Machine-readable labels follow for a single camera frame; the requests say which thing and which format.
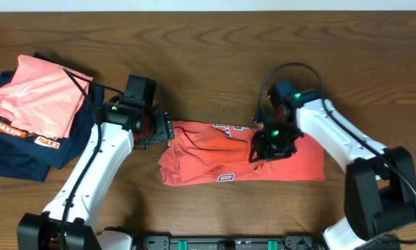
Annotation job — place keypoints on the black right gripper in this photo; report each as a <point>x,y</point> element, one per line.
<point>267,149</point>

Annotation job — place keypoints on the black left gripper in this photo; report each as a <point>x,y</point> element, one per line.
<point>164,128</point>

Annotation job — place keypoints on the red t-shirt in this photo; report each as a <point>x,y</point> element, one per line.
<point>213,153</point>

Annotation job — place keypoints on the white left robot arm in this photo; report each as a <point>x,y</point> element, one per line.
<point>69,220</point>

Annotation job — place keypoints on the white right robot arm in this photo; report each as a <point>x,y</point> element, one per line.
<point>380,183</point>

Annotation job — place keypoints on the folded pink shirt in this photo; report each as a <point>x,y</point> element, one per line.
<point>40,98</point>

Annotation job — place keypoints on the folded navy Maxxis shirt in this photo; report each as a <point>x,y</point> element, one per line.
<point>27,158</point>

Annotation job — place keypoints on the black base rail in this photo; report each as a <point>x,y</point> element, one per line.
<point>228,243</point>

